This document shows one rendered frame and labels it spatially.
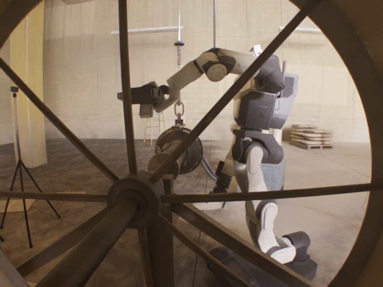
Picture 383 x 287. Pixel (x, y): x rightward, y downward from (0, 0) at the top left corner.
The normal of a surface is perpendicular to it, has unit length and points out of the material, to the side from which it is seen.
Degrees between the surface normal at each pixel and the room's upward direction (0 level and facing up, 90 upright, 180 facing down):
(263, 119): 98
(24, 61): 90
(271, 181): 90
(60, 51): 90
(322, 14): 90
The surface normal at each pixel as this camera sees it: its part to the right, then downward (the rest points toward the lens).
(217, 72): 0.23, 0.71
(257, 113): -0.04, 0.29
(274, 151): 0.30, 0.14
